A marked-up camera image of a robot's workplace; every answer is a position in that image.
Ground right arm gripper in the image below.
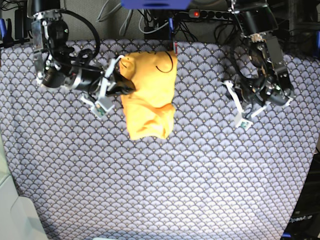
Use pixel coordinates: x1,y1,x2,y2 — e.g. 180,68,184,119
64,55,136,119

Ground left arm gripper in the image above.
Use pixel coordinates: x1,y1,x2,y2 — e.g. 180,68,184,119
223,77,294,131

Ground yellow T-shirt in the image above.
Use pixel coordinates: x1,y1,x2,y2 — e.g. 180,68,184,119
119,51,178,140

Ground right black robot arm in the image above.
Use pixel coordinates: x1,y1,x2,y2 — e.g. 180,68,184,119
27,0,136,119

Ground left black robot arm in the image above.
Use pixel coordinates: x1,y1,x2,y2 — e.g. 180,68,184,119
223,0,295,130

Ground blue fan-patterned table cloth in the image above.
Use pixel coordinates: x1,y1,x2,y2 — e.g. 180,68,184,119
0,42,320,240

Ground red table clamp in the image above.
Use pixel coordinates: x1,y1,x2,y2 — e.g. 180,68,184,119
170,41,178,55

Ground blue box overhead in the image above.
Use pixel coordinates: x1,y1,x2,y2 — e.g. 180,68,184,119
121,0,192,10

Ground black power strip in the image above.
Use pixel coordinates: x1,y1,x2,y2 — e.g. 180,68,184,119
186,9,236,22

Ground black OpenArm case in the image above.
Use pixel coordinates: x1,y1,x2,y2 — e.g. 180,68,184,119
281,153,320,240

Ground white plastic bin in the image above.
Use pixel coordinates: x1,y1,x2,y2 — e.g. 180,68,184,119
0,143,48,240

